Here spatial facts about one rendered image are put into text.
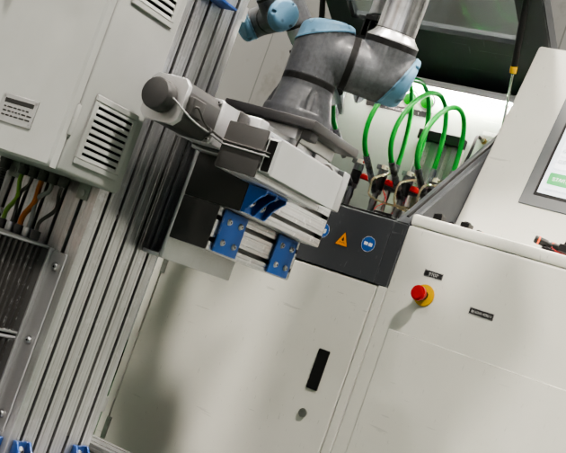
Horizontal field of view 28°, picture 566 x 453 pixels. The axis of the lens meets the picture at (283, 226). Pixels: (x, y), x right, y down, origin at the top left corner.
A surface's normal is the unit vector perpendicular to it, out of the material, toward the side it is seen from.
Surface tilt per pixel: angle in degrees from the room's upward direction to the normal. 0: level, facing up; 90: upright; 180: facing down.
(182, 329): 90
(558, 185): 76
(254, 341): 90
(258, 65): 90
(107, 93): 90
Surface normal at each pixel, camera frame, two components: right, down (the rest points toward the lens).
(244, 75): 0.83, 0.26
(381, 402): -0.52, -0.24
